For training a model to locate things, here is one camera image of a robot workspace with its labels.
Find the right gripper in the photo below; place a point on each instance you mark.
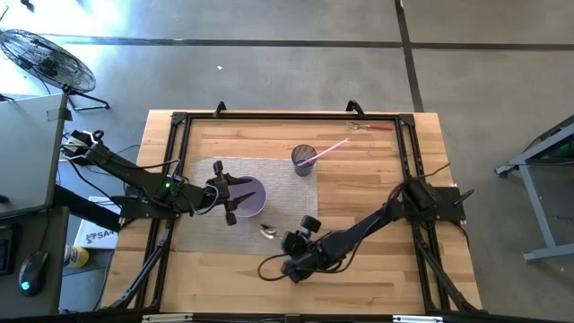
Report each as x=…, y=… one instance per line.
x=305, y=260

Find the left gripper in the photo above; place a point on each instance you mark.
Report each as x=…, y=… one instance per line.
x=220, y=193

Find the blue clear drinking glass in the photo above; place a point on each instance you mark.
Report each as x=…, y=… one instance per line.
x=298, y=154

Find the pink drinking straw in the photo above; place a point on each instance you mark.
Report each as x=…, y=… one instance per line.
x=329, y=148

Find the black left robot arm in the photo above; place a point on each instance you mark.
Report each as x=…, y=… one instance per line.
x=134, y=175

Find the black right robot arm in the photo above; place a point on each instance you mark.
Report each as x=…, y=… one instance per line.
x=359, y=233

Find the lavender bowl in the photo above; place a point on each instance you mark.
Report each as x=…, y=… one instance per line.
x=256, y=204

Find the grey woven placemat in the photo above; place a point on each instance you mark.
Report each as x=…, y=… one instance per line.
x=287, y=193

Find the white printed box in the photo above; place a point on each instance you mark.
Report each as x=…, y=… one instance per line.
x=96, y=235

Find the yellow bottle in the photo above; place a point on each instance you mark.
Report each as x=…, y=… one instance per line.
x=77, y=256

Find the dark desk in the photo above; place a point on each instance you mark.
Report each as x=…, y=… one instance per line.
x=45, y=233

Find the grey desk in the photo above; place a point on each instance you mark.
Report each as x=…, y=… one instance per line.
x=27, y=152

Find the black computer mouse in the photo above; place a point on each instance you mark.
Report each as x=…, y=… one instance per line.
x=32, y=273

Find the black floor fan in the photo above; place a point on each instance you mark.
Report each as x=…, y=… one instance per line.
x=45, y=60

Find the black keyboard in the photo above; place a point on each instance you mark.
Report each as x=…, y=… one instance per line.
x=5, y=251

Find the grey metal table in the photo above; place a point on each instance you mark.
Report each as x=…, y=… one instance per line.
x=533, y=202

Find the black table frame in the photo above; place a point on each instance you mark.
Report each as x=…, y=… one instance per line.
x=291, y=116

